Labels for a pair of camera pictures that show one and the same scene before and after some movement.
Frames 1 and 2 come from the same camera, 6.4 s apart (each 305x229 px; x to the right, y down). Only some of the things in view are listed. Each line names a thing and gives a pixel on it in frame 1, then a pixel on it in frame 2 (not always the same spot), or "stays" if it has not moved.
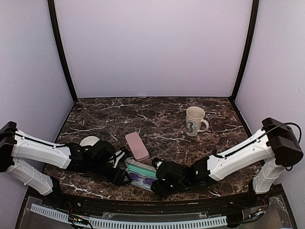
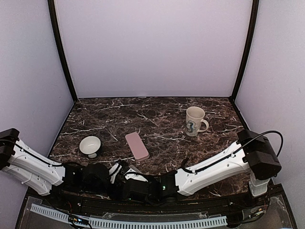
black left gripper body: x=97 y=168 → x=89 y=188
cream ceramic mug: x=194 y=116 stays
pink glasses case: x=137 y=146 stays
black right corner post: x=255 y=5 stays
